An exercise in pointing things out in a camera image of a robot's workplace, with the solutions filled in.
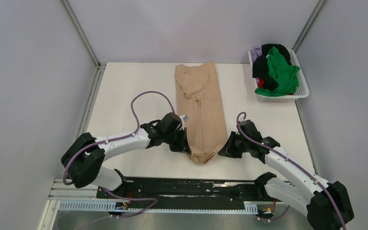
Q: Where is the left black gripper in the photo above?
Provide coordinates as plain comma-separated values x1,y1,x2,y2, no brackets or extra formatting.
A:
164,127,192,154

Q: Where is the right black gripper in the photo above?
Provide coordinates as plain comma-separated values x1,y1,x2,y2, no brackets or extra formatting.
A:
218,131,249,159

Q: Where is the beige t shirt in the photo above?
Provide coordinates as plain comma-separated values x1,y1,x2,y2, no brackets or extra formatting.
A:
174,62,228,164

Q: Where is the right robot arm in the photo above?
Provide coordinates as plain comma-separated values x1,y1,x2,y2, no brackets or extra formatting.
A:
218,120,355,230

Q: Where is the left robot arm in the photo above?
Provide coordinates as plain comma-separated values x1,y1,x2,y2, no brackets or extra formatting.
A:
60,112,191,198

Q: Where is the red garment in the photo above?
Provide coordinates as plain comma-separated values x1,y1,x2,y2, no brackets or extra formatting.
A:
256,78,265,89

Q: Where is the black t shirt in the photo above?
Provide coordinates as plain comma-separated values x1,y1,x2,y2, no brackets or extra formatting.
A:
252,44,291,91

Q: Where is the white plastic basket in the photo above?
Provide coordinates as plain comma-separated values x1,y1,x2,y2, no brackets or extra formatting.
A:
248,44,309,103

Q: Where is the green t shirt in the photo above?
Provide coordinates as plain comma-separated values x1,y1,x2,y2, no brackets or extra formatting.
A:
255,47,300,97

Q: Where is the lavender t shirt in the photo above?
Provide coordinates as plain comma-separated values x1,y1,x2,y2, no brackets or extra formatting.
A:
251,46,263,62

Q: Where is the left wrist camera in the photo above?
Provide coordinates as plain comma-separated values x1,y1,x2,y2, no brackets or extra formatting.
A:
179,115,188,123

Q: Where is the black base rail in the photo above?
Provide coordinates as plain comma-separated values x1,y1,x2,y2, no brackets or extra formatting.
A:
114,177,276,208

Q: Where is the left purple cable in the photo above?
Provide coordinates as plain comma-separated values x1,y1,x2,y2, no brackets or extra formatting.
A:
62,91,177,186

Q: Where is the aluminium frame post left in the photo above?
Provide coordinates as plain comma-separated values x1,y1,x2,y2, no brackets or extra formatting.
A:
60,0,101,69

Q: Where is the aluminium frame post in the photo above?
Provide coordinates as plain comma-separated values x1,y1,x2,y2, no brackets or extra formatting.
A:
292,0,328,52
60,0,101,69

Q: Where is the white slotted cable duct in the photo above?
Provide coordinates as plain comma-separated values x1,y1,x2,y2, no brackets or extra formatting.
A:
58,200,258,215

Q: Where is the aluminium frame post right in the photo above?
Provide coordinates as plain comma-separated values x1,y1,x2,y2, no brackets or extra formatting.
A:
292,0,328,52

